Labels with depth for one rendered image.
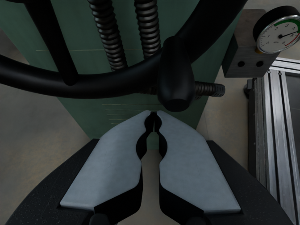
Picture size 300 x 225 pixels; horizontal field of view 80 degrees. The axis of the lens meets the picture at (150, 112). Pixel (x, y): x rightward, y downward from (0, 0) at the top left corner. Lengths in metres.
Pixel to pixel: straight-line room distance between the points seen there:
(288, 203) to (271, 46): 0.49
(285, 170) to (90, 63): 0.66
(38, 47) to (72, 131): 0.64
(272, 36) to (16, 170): 1.07
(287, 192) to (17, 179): 1.06
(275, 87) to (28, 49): 0.87
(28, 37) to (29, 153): 0.73
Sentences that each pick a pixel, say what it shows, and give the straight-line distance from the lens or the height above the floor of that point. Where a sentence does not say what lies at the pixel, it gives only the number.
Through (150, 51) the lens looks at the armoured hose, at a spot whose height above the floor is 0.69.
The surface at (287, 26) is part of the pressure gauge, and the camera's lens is 0.34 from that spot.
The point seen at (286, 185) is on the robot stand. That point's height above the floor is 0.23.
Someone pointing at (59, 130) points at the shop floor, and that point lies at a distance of 1.07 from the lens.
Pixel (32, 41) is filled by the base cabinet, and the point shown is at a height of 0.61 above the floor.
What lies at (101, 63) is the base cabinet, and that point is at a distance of 0.43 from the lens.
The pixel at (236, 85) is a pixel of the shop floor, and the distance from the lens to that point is 1.19.
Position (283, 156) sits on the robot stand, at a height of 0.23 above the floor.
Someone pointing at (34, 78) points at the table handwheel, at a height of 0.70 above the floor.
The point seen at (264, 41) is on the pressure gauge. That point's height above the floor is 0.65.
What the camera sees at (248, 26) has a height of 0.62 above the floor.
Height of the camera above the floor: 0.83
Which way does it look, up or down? 58 degrees down
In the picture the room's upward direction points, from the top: 4 degrees counter-clockwise
